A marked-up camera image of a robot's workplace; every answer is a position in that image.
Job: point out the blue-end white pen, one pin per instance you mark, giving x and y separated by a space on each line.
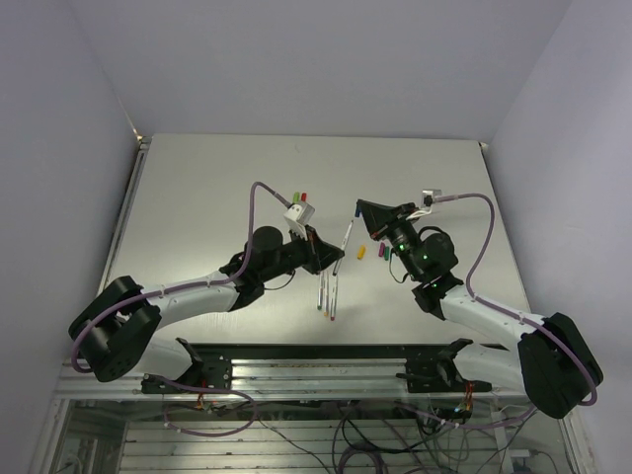
347 235

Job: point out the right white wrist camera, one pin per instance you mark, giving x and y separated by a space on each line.
427 206

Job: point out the yellow-end white pen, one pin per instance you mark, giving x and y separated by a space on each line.
326 295

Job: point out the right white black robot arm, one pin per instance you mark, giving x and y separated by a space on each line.
545 358

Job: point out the green-end white pen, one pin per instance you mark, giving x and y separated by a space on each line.
321 291

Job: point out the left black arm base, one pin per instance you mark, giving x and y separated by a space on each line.
172 367

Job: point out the aluminium rail frame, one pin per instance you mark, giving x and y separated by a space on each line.
186 212

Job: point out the magenta-end white pen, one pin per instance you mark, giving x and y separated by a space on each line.
335 290

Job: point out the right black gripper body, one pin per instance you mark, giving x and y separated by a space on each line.
402 234

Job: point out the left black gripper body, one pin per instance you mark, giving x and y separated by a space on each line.
293 254

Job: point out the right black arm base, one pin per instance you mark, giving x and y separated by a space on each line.
434 372

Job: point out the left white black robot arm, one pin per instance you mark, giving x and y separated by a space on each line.
119 331

